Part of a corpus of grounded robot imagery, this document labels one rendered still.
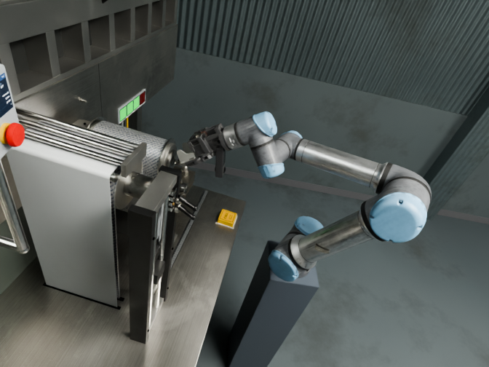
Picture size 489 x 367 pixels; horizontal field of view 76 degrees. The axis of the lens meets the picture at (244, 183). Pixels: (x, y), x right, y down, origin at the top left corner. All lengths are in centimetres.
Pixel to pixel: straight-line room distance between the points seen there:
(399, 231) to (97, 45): 115
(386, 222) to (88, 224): 72
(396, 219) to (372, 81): 213
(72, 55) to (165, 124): 183
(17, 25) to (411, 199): 100
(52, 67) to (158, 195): 55
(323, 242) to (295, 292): 41
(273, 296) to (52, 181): 91
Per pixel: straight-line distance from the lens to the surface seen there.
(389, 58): 284
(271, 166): 93
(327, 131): 295
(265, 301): 138
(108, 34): 130
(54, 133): 83
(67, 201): 84
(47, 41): 104
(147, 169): 106
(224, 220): 136
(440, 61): 302
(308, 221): 119
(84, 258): 99
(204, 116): 284
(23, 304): 119
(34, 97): 103
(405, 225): 83
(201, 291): 116
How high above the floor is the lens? 189
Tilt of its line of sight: 38 degrees down
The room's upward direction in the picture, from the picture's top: 16 degrees clockwise
